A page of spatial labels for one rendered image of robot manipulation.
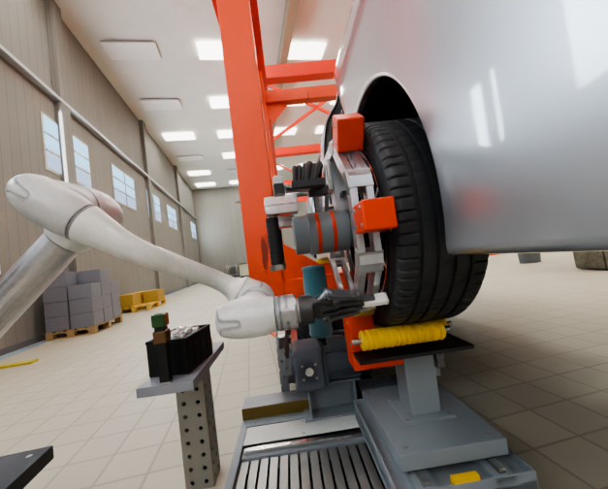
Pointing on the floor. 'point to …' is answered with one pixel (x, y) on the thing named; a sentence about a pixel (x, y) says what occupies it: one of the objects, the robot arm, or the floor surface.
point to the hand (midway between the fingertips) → (373, 300)
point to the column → (199, 435)
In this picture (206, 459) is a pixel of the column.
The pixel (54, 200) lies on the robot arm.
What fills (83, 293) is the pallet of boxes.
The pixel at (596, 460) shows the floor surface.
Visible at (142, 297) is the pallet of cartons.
